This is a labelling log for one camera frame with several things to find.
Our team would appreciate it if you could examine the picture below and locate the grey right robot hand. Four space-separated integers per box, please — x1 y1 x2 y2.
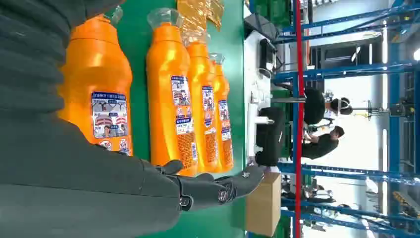
0 111 266 238

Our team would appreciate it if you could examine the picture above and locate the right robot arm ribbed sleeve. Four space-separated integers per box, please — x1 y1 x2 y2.
0 0 126 116

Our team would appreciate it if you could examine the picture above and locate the green table mat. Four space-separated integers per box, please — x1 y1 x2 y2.
116 0 247 238

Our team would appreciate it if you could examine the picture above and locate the brown cardboard box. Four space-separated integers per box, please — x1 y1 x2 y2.
245 172 282 238

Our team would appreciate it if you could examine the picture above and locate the yellow sheet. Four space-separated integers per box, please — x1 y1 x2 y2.
177 0 211 46

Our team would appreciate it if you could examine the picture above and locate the black office chair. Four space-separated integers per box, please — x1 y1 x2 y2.
255 107 286 167

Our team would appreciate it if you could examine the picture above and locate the white desk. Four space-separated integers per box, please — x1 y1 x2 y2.
243 31 273 159

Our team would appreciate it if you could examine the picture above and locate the crinkled clear plastic film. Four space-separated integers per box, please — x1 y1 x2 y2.
206 0 225 31

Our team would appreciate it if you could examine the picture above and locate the red upright pole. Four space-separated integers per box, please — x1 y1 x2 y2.
292 0 306 238

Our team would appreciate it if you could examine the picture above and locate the dark grey cover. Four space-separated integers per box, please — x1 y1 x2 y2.
244 13 280 42

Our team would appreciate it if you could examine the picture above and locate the person leaning forward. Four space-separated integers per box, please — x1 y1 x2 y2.
301 125 346 161

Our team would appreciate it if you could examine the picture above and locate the person with white headset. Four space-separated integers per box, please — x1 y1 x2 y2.
303 87 354 126

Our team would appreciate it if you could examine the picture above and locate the green plastic crate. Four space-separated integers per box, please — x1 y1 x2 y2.
254 0 293 28

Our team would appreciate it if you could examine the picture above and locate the blue metal shelving rack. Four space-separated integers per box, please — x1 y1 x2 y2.
271 0 420 238

